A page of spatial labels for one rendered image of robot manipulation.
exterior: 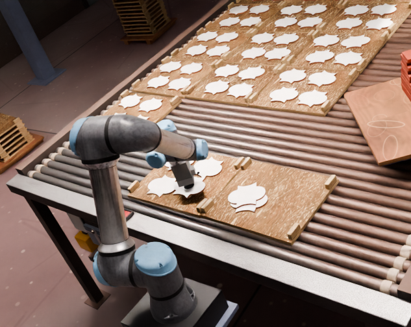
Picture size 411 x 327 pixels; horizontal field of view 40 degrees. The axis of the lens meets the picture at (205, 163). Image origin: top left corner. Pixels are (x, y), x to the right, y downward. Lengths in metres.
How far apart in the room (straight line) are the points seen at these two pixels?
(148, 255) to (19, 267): 2.41
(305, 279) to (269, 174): 0.56
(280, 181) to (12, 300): 2.18
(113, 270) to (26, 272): 2.25
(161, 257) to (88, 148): 0.39
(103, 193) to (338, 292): 0.77
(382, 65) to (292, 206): 1.01
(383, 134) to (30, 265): 2.63
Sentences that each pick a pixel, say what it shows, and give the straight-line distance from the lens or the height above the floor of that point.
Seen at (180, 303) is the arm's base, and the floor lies 1.02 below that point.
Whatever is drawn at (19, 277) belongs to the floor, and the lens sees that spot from 3.98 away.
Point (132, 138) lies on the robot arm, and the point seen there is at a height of 1.52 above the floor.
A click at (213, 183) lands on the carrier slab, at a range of 2.30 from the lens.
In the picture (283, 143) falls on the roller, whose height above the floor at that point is 0.92.
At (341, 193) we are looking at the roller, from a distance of 2.12.
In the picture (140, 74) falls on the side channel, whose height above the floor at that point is 0.94.
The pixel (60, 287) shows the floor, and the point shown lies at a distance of 3.70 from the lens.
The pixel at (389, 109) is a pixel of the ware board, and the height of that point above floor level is 1.04.
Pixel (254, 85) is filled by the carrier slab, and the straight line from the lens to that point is 2.86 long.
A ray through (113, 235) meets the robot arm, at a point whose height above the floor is 1.26.
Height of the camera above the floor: 2.30
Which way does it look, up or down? 34 degrees down
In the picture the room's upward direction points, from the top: 21 degrees counter-clockwise
